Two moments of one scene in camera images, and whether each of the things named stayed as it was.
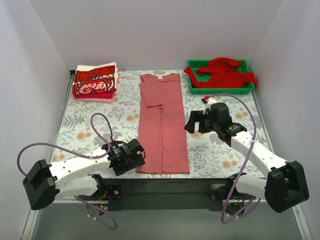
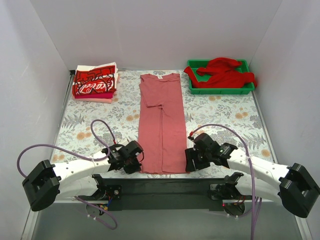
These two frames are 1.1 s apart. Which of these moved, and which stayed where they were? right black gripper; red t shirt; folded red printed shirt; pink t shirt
Moved: right black gripper
Stayed: folded red printed shirt; red t shirt; pink t shirt
